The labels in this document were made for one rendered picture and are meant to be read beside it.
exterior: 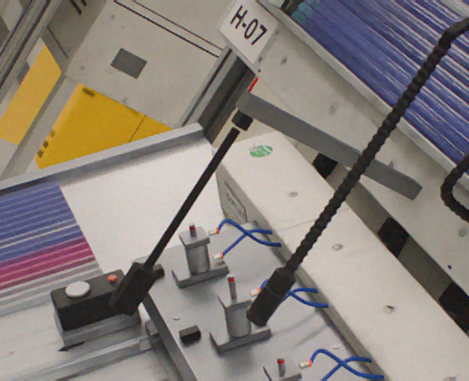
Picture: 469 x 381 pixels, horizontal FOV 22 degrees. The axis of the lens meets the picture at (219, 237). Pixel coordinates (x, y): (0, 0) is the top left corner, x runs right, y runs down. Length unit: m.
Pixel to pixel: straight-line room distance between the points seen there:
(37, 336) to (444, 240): 0.43
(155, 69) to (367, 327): 1.36
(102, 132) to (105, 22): 2.04
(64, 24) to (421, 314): 1.46
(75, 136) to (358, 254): 3.19
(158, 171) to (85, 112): 2.79
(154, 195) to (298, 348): 0.42
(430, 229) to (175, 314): 0.24
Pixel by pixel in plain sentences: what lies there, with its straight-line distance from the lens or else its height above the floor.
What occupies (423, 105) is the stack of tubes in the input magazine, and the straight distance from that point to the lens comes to 1.10.
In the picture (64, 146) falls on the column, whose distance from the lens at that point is 4.28.
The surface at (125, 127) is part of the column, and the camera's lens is 4.31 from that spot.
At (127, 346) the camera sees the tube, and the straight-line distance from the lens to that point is 1.18.
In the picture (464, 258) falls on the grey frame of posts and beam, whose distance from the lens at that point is 1.04.
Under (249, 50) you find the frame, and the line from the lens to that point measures 1.43.
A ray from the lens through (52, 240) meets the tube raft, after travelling 1.36.
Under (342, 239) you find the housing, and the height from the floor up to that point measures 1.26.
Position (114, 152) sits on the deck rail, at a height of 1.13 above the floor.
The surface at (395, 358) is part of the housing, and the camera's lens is 1.01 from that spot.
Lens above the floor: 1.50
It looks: 15 degrees down
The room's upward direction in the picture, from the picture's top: 33 degrees clockwise
